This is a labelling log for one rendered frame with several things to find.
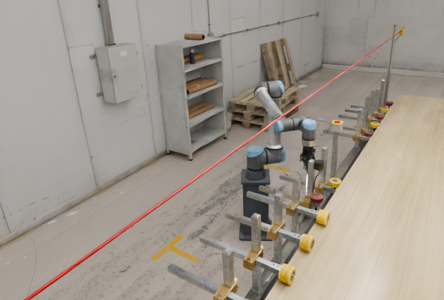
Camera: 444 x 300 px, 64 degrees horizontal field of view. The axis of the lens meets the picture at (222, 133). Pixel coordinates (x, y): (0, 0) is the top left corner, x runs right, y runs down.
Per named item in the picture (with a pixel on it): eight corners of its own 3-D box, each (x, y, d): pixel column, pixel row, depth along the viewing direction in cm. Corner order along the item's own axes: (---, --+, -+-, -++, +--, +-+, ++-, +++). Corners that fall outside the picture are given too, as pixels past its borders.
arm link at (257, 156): (244, 162, 320) (244, 145, 313) (262, 160, 323) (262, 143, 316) (249, 170, 306) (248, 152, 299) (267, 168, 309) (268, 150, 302)
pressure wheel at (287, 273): (280, 263, 160) (286, 262, 167) (276, 281, 160) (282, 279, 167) (293, 269, 157) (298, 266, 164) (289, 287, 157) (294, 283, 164)
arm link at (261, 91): (250, 80, 290) (277, 122, 234) (264, 78, 292) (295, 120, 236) (250, 93, 296) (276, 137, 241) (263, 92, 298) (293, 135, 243)
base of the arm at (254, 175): (244, 180, 310) (244, 170, 306) (244, 170, 327) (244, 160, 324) (266, 180, 308) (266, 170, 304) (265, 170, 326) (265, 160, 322)
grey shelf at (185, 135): (166, 154, 509) (154, 45, 451) (204, 133, 577) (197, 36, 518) (190, 160, 485) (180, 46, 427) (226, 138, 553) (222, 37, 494)
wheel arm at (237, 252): (199, 242, 187) (198, 236, 186) (203, 238, 190) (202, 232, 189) (286, 278, 161) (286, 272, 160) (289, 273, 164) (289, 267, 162)
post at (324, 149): (317, 206, 262) (321, 147, 244) (319, 203, 264) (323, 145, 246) (322, 207, 260) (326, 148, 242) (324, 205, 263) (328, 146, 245)
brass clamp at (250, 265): (242, 267, 170) (241, 258, 168) (255, 250, 181) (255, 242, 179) (253, 271, 167) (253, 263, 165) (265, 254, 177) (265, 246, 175)
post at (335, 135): (328, 184, 279) (332, 131, 262) (330, 181, 283) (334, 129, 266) (333, 185, 277) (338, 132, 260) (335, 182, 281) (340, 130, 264)
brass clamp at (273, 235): (265, 237, 189) (265, 230, 187) (276, 224, 200) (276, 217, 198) (275, 241, 186) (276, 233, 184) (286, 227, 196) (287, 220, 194)
